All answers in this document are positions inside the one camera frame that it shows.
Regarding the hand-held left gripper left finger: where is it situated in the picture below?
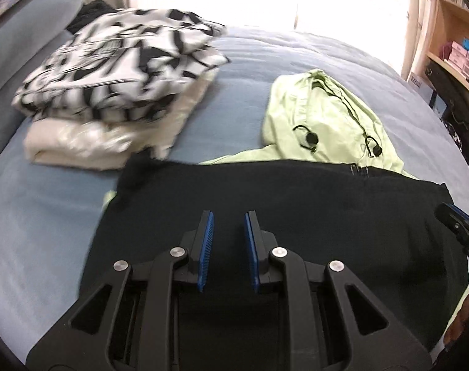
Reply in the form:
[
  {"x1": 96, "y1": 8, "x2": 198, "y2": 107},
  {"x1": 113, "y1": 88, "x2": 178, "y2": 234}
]
[{"x1": 26, "y1": 211, "x2": 216, "y2": 371}]

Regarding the blue bed blanket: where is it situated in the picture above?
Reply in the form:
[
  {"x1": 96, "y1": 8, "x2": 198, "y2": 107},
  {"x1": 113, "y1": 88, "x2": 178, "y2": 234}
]
[{"x1": 0, "y1": 25, "x2": 469, "y2": 356}]

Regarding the wooden shelf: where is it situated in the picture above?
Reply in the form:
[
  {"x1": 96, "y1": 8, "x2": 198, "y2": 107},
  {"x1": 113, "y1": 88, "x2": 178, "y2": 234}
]
[{"x1": 422, "y1": 0, "x2": 469, "y2": 99}]

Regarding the blue-grey pillow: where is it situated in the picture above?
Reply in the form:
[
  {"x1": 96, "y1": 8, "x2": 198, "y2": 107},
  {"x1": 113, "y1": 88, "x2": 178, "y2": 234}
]
[{"x1": 0, "y1": 0, "x2": 86, "y2": 163}]

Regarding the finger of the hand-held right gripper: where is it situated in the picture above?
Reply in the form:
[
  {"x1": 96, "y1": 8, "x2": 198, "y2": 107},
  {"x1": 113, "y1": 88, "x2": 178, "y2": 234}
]
[{"x1": 435, "y1": 202, "x2": 469, "y2": 240}]

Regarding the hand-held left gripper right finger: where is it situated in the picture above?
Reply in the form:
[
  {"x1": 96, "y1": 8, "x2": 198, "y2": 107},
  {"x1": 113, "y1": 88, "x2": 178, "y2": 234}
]
[{"x1": 244, "y1": 211, "x2": 430, "y2": 371}]

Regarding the white box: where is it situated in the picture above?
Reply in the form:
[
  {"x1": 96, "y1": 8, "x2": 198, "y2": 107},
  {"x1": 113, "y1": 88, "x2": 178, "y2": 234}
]
[{"x1": 407, "y1": 70, "x2": 438, "y2": 105}]

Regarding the black floral cloth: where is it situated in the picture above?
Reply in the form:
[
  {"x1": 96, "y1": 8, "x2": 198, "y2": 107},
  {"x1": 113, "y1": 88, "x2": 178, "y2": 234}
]
[{"x1": 426, "y1": 62, "x2": 469, "y2": 186}]

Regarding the row of pink boxes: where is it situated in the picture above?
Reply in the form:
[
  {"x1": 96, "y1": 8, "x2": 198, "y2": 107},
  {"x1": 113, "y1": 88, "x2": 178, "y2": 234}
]
[{"x1": 439, "y1": 39, "x2": 469, "y2": 83}]

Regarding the cream white folded garment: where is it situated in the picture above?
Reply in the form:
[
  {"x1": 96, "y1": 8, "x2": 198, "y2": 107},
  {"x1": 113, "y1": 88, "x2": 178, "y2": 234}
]
[{"x1": 24, "y1": 67, "x2": 217, "y2": 171}]

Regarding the black and white patterned garment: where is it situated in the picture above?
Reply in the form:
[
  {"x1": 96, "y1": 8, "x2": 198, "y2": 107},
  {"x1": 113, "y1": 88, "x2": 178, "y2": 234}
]
[{"x1": 12, "y1": 8, "x2": 231, "y2": 124}]

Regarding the light green black-lined jacket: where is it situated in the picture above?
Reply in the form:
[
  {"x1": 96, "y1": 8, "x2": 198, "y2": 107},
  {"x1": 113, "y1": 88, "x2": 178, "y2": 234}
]
[{"x1": 80, "y1": 69, "x2": 469, "y2": 371}]

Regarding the person's right hand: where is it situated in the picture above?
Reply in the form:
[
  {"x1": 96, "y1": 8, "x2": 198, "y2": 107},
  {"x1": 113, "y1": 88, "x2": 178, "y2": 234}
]
[{"x1": 443, "y1": 272, "x2": 469, "y2": 350}]

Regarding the dark cloth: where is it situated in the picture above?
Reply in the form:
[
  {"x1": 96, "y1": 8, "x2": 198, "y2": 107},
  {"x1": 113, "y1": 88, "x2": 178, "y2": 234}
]
[{"x1": 66, "y1": 0, "x2": 119, "y2": 33}]

